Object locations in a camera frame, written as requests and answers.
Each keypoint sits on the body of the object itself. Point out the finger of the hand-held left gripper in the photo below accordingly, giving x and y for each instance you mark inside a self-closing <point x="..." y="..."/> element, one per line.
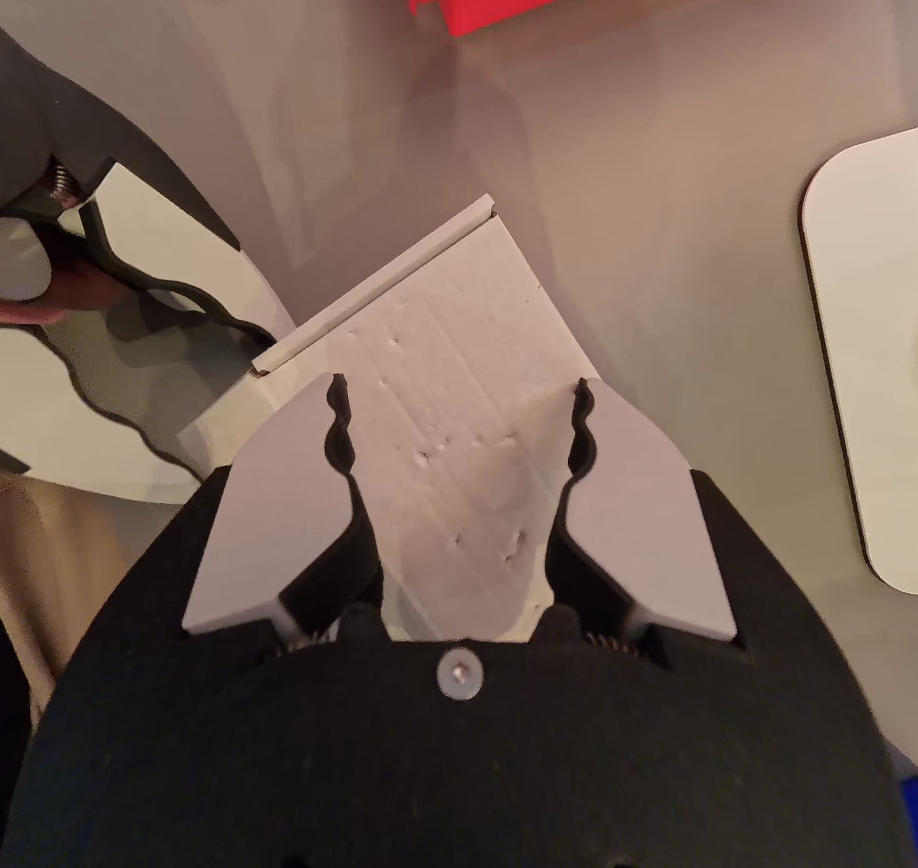
<point x="50" y="423"/>
<point x="186" y="251"/>

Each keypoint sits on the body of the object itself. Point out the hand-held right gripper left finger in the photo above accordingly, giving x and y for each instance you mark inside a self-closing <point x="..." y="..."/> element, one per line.
<point x="272" y="517"/>

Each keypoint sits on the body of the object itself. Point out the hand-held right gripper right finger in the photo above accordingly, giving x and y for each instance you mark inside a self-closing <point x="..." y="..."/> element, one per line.
<point x="645" y="517"/>

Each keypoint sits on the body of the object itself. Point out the white cardboard box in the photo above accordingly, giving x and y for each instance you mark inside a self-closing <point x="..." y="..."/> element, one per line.
<point x="444" y="380"/>

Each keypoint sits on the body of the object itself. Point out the person's dark clothing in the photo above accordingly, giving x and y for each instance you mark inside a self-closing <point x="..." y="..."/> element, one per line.
<point x="10" y="681"/>

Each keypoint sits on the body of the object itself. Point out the white rounded board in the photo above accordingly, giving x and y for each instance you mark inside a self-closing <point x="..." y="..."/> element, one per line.
<point x="878" y="352"/>

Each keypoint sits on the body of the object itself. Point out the blue block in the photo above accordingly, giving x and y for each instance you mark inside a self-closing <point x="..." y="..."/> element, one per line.
<point x="908" y="803"/>

